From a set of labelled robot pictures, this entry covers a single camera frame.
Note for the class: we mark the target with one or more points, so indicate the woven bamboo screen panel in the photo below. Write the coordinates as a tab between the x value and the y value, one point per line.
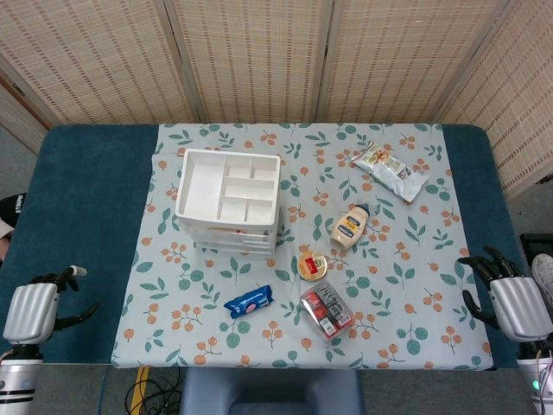
86	65
527	108
17	119
250	60
410	60

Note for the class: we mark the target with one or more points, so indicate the clear box of coffee capsules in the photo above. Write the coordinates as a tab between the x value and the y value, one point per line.
328	311

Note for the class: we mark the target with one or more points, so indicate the wooden pencil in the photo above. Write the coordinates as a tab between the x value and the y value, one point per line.
224	230

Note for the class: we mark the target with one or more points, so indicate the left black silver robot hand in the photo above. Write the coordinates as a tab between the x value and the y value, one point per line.
30	313

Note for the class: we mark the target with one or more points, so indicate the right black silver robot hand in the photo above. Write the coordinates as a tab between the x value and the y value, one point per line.
523	307

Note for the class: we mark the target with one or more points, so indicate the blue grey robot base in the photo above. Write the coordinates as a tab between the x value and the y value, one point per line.
268	389

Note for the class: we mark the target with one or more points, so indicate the teal felt table cover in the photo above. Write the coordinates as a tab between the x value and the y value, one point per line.
86	216

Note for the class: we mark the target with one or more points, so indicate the white drawer organizer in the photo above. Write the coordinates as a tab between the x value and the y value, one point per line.
201	190

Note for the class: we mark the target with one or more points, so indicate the mayonnaise squeeze bottle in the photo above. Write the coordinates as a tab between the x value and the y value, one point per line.
349	229

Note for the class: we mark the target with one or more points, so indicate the round yellow red tin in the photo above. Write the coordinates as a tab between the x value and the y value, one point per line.
312	266

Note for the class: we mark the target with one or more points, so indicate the clear drawer with pencil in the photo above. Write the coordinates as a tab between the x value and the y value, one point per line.
259	231

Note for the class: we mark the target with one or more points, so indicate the black shoe with lettering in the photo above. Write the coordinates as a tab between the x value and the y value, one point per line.
10	212

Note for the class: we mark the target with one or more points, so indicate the black floor box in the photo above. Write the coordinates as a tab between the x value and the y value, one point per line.
538	244

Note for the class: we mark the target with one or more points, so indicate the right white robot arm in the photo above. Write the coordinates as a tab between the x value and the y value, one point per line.
533	376

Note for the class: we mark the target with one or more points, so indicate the floral leaf berry tablecloth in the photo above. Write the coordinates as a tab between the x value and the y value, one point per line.
389	302

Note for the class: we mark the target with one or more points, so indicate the blue cookie pack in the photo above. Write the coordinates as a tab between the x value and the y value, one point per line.
248	302

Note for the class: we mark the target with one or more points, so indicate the white green snack bag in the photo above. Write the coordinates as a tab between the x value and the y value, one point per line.
389	170

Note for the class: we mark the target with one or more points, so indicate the white sneaker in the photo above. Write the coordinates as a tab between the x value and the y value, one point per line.
543	274

